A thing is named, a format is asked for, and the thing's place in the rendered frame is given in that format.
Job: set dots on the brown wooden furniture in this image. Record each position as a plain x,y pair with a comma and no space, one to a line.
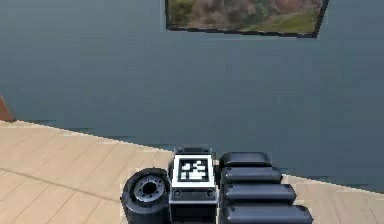
4,111

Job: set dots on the black framed landscape picture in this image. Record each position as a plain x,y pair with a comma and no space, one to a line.
243,15

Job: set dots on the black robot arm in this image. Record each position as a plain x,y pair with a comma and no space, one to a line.
256,193

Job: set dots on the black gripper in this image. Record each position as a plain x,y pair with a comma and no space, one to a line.
146,196

